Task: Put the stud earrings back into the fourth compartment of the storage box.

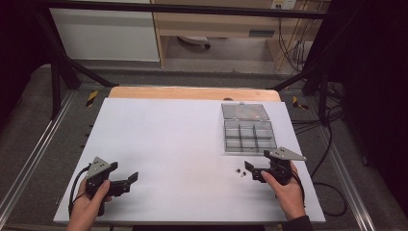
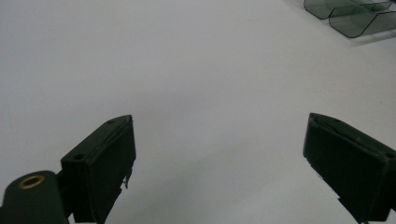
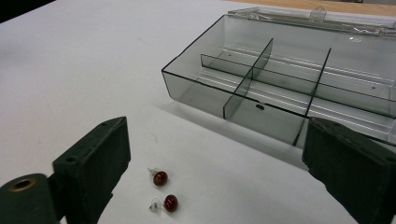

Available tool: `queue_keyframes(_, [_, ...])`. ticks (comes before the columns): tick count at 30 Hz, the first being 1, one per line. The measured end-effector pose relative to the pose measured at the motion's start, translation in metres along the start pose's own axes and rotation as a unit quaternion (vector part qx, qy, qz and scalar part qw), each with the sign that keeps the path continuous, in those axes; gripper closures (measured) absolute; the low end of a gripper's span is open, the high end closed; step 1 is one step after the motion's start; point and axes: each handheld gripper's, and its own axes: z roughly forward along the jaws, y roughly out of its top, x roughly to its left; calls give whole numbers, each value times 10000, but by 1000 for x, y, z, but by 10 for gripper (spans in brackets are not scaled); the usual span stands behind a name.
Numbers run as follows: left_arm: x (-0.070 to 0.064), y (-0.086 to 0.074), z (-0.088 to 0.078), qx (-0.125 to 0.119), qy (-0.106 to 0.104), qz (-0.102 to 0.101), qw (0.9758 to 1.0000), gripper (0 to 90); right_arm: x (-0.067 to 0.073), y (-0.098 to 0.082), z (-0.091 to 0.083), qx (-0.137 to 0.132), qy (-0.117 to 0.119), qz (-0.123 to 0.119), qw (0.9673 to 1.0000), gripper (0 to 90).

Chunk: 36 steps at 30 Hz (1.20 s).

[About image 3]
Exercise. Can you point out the clear grey compartment box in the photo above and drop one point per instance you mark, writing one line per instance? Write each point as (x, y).
(280, 77)

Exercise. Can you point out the red stud earring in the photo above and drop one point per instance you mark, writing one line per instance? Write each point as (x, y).
(169, 203)
(160, 178)

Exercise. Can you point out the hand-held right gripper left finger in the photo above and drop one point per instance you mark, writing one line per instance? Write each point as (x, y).
(93, 158)

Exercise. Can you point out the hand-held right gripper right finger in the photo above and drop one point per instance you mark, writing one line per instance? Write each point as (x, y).
(355, 165)

